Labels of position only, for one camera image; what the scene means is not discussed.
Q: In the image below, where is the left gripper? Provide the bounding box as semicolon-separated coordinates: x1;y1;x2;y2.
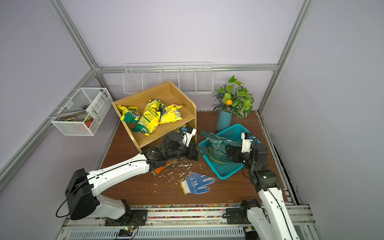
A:
166;141;208;161

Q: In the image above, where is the large green soil bag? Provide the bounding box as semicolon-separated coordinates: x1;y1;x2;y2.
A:
202;131;242;164

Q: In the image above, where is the teal plastic basket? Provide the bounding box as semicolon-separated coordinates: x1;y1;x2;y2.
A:
199;124;251;180

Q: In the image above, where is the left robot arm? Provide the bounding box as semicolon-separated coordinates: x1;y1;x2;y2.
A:
65;132;204;221

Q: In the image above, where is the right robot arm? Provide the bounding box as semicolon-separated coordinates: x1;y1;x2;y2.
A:
226;141;300;240

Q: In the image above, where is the small bag lower shelf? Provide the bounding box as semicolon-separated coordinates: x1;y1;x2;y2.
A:
175;124;190;133

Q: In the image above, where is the wooden two-tier shelf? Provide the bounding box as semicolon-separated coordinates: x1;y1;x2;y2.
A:
112;82;197;154

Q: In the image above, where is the yellow green bag left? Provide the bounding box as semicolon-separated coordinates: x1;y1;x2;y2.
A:
117;105;140;124

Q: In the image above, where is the blue dotted work glove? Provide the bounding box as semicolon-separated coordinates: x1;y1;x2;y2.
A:
181;173;216;195

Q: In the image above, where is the teal vase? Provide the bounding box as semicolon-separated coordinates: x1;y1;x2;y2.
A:
216;110;232;132

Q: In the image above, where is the artificial green plant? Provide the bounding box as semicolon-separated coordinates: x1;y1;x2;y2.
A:
213;76;255;119

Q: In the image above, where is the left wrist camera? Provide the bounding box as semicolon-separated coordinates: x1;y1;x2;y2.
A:
182;127;197;147

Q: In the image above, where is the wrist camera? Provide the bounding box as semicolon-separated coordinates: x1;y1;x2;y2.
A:
182;127;197;147
241;133;256;153

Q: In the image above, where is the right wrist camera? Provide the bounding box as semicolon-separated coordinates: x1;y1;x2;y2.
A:
241;133;256;153

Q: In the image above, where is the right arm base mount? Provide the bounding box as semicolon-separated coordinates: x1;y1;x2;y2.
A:
222;199;261;225

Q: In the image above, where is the white wire wall rack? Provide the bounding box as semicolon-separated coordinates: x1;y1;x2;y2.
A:
123;62;214;95

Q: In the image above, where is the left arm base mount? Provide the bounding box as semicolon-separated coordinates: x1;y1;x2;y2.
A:
105;199;148;227

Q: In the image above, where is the white wire side basket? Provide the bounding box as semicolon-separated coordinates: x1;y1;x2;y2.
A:
51;88;112;137

